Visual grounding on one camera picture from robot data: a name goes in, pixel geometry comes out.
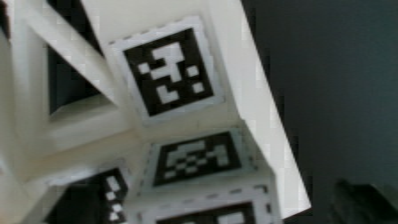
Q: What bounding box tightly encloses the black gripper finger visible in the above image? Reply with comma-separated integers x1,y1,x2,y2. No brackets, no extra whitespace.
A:
328,179,398,224

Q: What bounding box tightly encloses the white marker cube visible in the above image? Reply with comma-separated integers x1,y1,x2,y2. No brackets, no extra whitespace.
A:
125,127,282,224

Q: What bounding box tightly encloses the white chair seat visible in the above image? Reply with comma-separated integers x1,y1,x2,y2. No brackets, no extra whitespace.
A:
42,168,127,224

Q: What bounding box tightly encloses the white chair back frame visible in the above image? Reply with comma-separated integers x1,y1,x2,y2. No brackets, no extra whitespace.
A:
0,0,308,224

